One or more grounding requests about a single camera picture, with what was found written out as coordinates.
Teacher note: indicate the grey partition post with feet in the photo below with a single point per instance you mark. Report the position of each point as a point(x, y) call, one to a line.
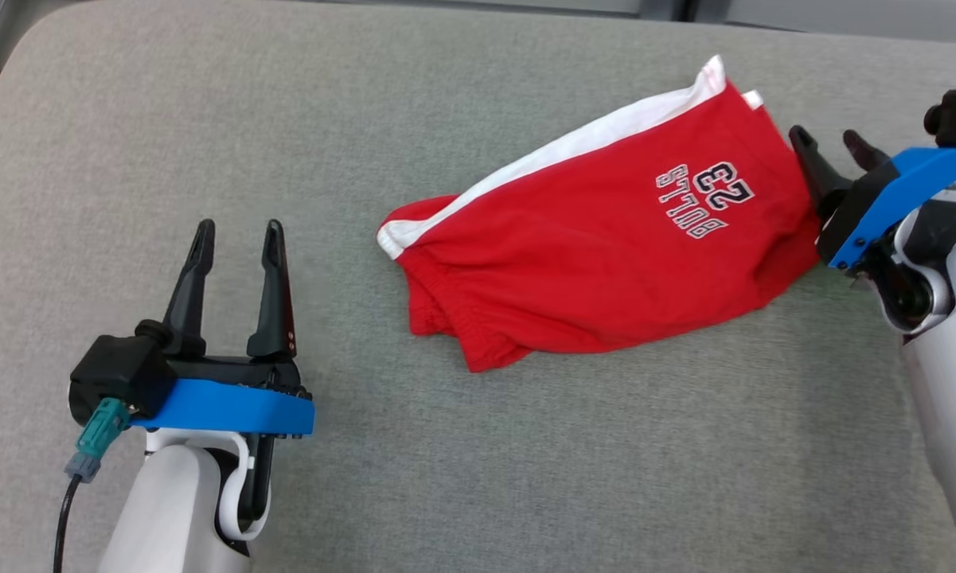
point(669, 8)

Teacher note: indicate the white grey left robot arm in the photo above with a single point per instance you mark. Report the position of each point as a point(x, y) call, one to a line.
point(167, 517)

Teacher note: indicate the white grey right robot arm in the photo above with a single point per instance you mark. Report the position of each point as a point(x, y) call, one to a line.
point(951, 382)

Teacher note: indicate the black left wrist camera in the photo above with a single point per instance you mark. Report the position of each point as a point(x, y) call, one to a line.
point(115, 366)

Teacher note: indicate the red and white basketball shorts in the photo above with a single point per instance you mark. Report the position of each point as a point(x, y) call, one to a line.
point(589, 263)

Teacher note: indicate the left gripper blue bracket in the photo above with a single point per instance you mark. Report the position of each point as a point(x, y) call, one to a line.
point(231, 406)

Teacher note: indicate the grey fabric cushion surface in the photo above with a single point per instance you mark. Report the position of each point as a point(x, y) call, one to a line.
point(446, 461)

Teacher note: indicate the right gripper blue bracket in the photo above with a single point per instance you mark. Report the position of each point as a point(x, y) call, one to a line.
point(876, 207)

